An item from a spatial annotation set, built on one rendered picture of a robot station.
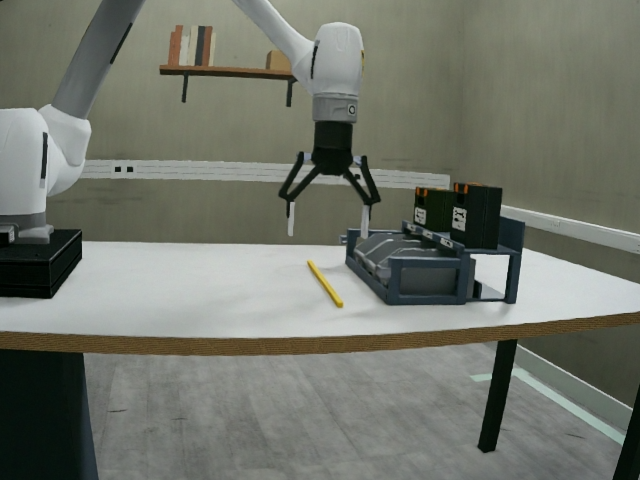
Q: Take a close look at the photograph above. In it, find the dark grey bin rack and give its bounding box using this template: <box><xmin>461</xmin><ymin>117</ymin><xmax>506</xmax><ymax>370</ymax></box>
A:
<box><xmin>339</xmin><ymin>215</ymin><xmax>525</xmax><ymax>305</ymax></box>

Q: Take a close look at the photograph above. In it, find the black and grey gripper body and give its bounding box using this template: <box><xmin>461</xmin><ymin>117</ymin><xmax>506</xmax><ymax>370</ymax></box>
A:
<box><xmin>311</xmin><ymin>122</ymin><xmax>354</xmax><ymax>176</ymax></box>

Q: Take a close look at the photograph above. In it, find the dark grey tool case with orange latches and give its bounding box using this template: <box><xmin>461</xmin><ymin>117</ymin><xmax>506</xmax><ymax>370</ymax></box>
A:
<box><xmin>450</xmin><ymin>182</ymin><xmax>502</xmax><ymax>249</ymax></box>

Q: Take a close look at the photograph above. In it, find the yellow bar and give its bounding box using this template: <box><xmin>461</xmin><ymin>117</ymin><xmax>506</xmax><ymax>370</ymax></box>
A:
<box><xmin>307</xmin><ymin>260</ymin><xmax>344</xmax><ymax>308</ymax></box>

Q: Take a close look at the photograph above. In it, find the dark green case with orange latches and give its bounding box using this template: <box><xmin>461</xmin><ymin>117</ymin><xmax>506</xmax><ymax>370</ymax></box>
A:
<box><xmin>413</xmin><ymin>187</ymin><xmax>453</xmax><ymax>233</ymax></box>

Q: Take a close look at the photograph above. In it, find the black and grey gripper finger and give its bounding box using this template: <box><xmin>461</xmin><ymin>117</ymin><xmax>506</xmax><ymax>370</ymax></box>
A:
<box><xmin>278</xmin><ymin>151</ymin><xmax>330</xmax><ymax>236</ymax></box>
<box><xmin>337</xmin><ymin>155</ymin><xmax>381</xmax><ymax>239</ymax></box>

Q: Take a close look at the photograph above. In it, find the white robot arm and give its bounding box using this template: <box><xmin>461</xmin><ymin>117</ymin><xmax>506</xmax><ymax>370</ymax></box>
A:
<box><xmin>0</xmin><ymin>0</ymin><xmax>364</xmax><ymax>245</ymax></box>

